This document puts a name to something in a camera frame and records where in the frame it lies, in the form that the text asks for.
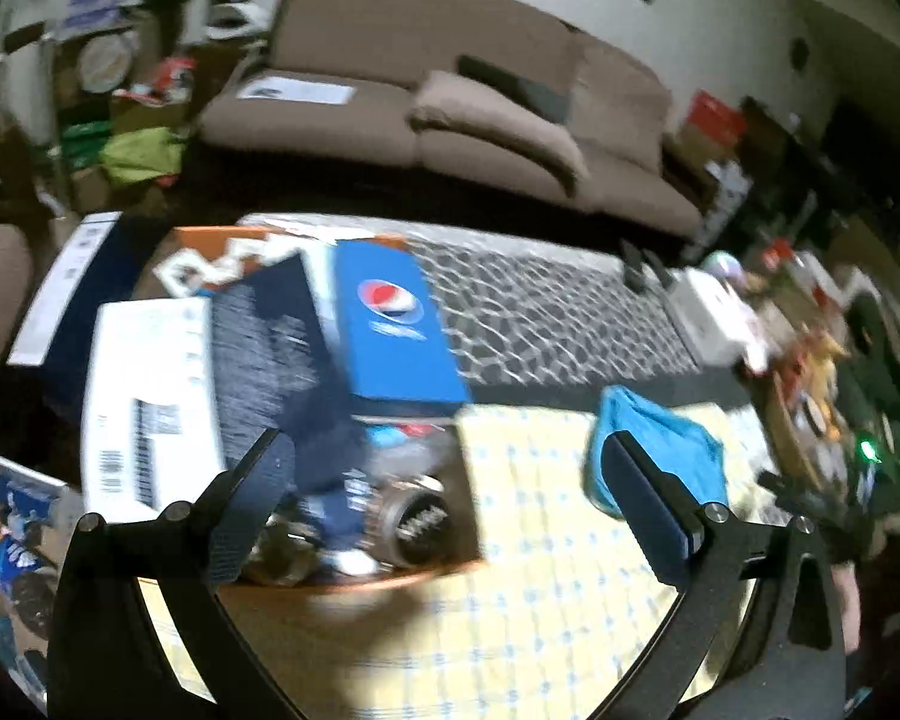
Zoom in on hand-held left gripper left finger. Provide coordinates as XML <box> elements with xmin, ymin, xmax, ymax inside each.
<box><xmin>45</xmin><ymin>427</ymin><xmax>301</xmax><ymax>720</ymax></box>

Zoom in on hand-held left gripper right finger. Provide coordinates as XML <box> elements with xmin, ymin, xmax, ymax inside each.
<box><xmin>604</xmin><ymin>431</ymin><xmax>848</xmax><ymax>720</ymax></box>

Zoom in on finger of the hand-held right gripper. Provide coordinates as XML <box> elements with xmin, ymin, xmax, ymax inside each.
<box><xmin>757</xmin><ymin>469</ymin><xmax>871</xmax><ymax>537</ymax></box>

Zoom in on blue cloth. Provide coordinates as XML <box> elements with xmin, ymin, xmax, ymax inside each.
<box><xmin>585</xmin><ymin>385</ymin><xmax>728</xmax><ymax>518</ymax></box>

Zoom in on dark navy packet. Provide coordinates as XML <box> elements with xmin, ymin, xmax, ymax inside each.
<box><xmin>210</xmin><ymin>251</ymin><xmax>376</xmax><ymax>496</ymax></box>

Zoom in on round black tin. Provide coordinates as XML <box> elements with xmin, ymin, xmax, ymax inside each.
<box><xmin>379</xmin><ymin>476</ymin><xmax>451</xmax><ymax>567</ymax></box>

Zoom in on blue cardboard box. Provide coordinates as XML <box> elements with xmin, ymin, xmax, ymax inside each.
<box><xmin>334</xmin><ymin>238</ymin><xmax>475</xmax><ymax>417</ymax></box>

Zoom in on person's right forearm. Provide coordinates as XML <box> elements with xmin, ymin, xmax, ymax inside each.
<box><xmin>831</xmin><ymin>562</ymin><xmax>865</xmax><ymax>653</ymax></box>

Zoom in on wicker basket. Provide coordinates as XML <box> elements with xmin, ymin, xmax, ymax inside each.
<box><xmin>757</xmin><ymin>367</ymin><xmax>833</xmax><ymax>488</ymax></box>

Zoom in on yellow checked cloth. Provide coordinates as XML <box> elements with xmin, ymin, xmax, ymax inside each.
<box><xmin>139</xmin><ymin>405</ymin><xmax>788</xmax><ymax>720</ymax></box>

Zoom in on white box with barcode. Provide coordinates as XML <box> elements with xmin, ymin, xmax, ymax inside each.
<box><xmin>81</xmin><ymin>298</ymin><xmax>226</xmax><ymax>522</ymax></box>

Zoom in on white tissue box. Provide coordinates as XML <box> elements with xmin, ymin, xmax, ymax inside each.
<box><xmin>664</xmin><ymin>266</ymin><xmax>758</xmax><ymax>368</ymax></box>

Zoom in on grey pebble-print mat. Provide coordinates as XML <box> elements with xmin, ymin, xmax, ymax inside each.
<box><xmin>240</xmin><ymin>214</ymin><xmax>751</xmax><ymax>410</ymax></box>

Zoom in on blue printed packets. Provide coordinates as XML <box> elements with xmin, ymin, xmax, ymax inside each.
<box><xmin>0</xmin><ymin>472</ymin><xmax>68</xmax><ymax>653</ymax></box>

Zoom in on pastel ball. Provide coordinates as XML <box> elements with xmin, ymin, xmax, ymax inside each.
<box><xmin>701</xmin><ymin>251</ymin><xmax>743</xmax><ymax>282</ymax></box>

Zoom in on black remote control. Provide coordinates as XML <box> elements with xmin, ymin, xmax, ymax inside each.
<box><xmin>619</xmin><ymin>240</ymin><xmax>676</xmax><ymax>290</ymax></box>

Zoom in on pile of white sachets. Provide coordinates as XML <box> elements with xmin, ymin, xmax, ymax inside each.
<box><xmin>157</xmin><ymin>236</ymin><xmax>301</xmax><ymax>293</ymax></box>

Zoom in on white and navy box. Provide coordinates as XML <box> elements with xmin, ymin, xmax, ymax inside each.
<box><xmin>7</xmin><ymin>211</ymin><xmax>173</xmax><ymax>406</ymax></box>

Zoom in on green bag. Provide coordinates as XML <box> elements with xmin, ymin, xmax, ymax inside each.
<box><xmin>97</xmin><ymin>127</ymin><xmax>185</xmax><ymax>185</ymax></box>

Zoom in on red cardboard boxes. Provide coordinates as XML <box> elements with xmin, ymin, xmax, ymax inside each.
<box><xmin>682</xmin><ymin>90</ymin><xmax>747</xmax><ymax>140</ymax></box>

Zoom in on brown sofa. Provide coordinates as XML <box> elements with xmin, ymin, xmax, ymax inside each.
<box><xmin>195</xmin><ymin>0</ymin><xmax>706</xmax><ymax>241</ymax></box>

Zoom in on brown cushion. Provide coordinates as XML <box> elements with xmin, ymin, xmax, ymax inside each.
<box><xmin>409</xmin><ymin>71</ymin><xmax>590</xmax><ymax>192</ymax></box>

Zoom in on white paper sheet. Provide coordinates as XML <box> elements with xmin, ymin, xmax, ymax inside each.
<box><xmin>236</xmin><ymin>75</ymin><xmax>357</xmax><ymax>106</ymax></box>

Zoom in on dark grey cushion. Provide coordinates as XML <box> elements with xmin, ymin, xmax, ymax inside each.
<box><xmin>457</xmin><ymin>55</ymin><xmax>571</xmax><ymax>125</ymax></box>

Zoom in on round white plate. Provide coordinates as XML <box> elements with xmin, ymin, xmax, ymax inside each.
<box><xmin>79</xmin><ymin>34</ymin><xmax>132</xmax><ymax>91</ymax></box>

